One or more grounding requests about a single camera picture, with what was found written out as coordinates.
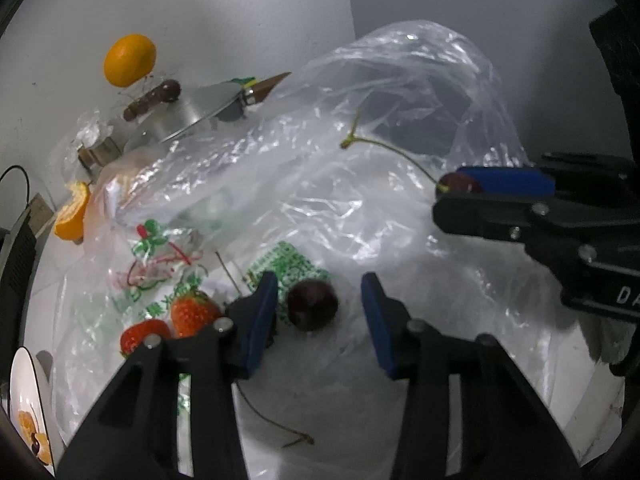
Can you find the plastic wrapped metal cup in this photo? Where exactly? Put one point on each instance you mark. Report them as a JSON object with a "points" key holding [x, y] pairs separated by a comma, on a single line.
{"points": [[97, 152]]}

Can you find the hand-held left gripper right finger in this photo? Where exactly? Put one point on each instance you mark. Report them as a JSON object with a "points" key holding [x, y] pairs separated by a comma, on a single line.
{"points": [[377, 325]]}

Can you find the loose cherry stem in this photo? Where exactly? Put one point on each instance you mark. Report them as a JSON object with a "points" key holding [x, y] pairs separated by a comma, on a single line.
{"points": [[260, 412]]}

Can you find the red strawberry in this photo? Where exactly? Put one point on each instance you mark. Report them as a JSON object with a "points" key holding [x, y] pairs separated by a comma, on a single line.
{"points": [[192, 312], [142, 335]]}

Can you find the clear plastic bag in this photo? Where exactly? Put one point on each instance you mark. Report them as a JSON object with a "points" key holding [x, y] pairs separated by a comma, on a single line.
{"points": [[375, 210]]}

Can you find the steel pot with lid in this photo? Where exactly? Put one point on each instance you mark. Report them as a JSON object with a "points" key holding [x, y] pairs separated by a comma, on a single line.
{"points": [[200, 105]]}

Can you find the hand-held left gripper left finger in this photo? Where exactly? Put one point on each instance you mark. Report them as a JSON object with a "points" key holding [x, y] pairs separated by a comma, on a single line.
{"points": [[260, 320]]}

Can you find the small wooden board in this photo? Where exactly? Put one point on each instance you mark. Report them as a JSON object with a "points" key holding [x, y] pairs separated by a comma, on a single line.
{"points": [[42, 210]]}

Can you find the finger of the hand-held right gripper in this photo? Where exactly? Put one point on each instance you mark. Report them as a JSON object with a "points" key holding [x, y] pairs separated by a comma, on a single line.
{"points": [[510, 182], [480, 215]]}

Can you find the white plate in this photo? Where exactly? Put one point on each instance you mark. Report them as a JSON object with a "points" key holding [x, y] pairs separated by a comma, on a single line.
{"points": [[22, 385]]}

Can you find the half peeled orange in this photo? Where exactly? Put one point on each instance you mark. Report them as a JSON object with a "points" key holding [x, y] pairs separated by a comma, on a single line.
{"points": [[70, 215]]}

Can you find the peeled orange segment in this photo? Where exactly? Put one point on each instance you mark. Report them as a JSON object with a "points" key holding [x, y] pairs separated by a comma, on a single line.
{"points": [[46, 452], [26, 421]]}

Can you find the whole orange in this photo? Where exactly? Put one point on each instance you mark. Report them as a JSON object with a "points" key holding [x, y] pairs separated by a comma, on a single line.
{"points": [[130, 60]]}

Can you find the yellow green sponge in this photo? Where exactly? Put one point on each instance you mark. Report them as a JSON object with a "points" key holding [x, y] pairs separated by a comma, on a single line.
{"points": [[243, 81]]}

